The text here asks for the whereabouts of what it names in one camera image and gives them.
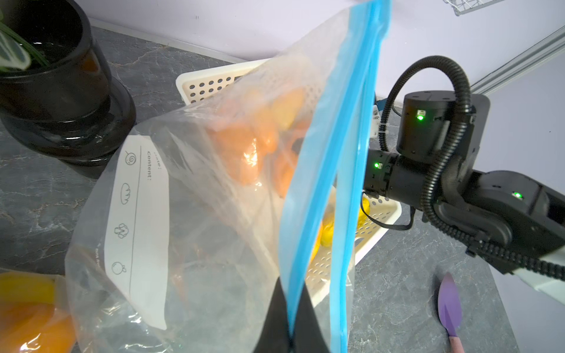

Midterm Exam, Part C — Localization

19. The big orange mango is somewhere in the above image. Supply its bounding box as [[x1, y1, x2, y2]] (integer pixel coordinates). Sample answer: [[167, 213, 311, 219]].
[[206, 88, 311, 198]]

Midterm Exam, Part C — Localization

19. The white wire wall shelf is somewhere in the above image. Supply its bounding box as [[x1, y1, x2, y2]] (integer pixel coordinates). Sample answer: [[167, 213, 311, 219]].
[[444, 0, 504, 16]]

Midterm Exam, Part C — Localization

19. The white plastic perforated basket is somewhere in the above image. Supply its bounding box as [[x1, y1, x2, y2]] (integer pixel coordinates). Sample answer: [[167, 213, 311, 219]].
[[175, 58, 403, 307]]

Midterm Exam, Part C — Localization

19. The purple pink brush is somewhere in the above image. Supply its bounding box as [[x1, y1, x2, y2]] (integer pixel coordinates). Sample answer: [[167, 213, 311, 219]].
[[437, 272, 464, 353]]

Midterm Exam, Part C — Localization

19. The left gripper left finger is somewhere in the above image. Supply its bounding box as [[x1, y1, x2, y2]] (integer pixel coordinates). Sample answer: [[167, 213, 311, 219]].
[[253, 279, 291, 353]]

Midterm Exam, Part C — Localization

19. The clear zip-top bag blue zipper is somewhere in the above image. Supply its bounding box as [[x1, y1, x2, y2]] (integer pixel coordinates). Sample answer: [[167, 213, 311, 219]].
[[1, 269, 77, 352]]

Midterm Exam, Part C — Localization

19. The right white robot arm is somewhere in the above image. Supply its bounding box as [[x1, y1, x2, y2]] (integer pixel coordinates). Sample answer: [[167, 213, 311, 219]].
[[363, 56, 564, 302]]

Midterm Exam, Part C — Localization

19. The green potted plant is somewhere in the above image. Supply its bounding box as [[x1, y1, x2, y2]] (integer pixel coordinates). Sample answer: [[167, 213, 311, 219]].
[[1, 1, 136, 169]]

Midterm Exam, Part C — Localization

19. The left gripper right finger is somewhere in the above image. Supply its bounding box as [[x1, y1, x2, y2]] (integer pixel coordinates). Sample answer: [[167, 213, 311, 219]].
[[291, 284, 330, 353]]

